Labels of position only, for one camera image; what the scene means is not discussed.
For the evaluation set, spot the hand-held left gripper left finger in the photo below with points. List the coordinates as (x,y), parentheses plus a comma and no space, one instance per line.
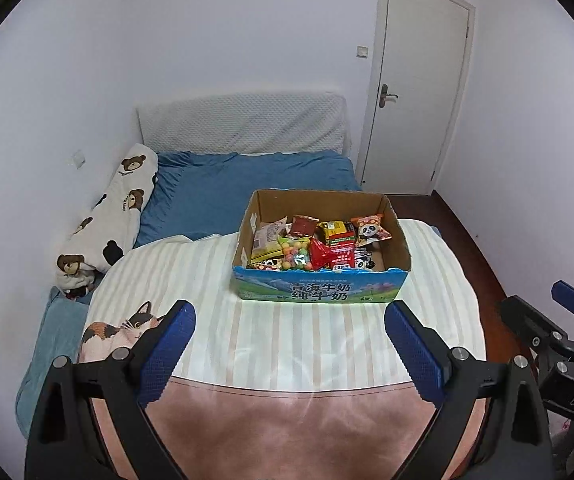
(169,355)

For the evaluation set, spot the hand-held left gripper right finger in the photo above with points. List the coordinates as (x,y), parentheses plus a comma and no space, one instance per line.
(414,355)

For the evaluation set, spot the white and orange panda packet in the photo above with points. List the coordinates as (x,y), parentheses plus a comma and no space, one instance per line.
(363,260)

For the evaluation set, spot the printed cardboard box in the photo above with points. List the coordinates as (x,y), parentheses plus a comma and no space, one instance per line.
(317,290)

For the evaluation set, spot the red and green snack packet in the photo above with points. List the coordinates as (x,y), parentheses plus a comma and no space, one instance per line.
(343,256)

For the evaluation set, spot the orange panda snack bag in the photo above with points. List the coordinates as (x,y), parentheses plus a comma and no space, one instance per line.
(372,230)

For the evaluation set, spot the bright red snack packet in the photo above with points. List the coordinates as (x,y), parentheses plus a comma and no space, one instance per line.
(321,255)

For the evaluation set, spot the beige snack packet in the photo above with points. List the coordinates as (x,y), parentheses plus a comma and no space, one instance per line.
(267,235)

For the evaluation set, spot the colourful candy ball bag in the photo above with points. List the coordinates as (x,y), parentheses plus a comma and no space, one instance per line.
(294,252)

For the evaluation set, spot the dark red snack packet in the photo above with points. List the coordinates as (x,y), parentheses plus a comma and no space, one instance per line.
(302,225)

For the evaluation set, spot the striped cat blanket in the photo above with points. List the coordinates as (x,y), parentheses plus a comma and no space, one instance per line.
(292,350)

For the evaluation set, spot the yellow and black snack bag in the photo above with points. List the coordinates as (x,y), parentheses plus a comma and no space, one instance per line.
(337,230)

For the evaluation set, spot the bear print pillow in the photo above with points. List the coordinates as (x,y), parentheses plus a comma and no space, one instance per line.
(117,200)

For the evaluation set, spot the blue bedsheet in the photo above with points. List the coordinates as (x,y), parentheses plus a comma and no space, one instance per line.
(207,195)

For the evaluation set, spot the white headboard cushion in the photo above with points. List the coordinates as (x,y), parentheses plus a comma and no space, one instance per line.
(242,122)

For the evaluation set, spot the white door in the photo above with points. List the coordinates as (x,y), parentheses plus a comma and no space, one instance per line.
(417,85)

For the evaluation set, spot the white wall socket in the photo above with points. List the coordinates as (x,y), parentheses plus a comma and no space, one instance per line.
(79,159)

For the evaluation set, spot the white light switch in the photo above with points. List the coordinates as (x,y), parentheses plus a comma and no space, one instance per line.
(362,51)

